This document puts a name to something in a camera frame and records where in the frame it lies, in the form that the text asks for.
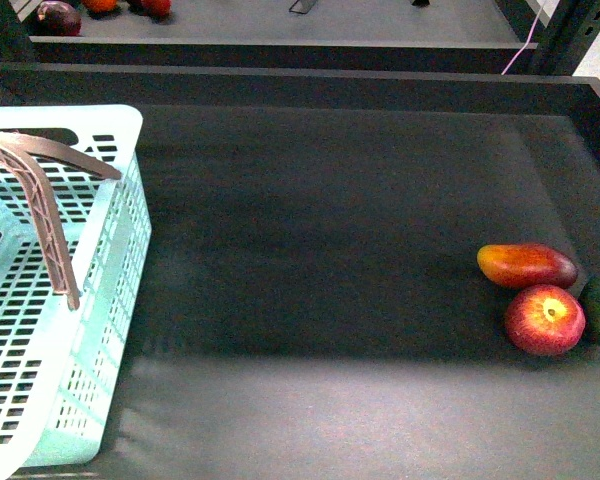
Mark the black metal shelf post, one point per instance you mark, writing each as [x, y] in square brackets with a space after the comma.
[569, 35]

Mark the light blue plastic basket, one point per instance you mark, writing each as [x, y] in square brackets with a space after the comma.
[58, 367]

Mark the red orange mango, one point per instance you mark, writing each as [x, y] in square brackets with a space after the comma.
[518, 266]

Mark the red yellow apple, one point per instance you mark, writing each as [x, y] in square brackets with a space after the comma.
[544, 320]

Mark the dark purple fruit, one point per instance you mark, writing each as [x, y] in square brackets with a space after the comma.
[58, 18]

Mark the black wire stand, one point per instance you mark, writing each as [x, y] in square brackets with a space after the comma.
[302, 7]

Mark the red fruit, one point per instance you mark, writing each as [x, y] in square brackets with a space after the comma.
[156, 8]

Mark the orange fruit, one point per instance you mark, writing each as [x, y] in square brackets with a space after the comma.
[100, 6]

